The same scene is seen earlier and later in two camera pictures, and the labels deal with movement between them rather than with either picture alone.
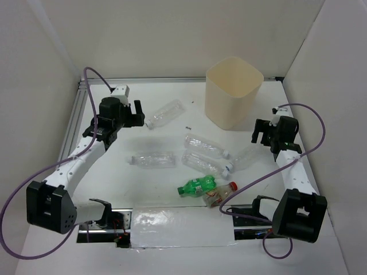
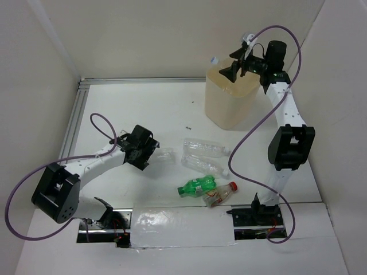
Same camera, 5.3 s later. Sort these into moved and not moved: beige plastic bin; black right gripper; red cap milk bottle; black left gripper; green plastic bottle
Moved: black right gripper; black left gripper
Not moved: beige plastic bin; green plastic bottle; red cap milk bottle
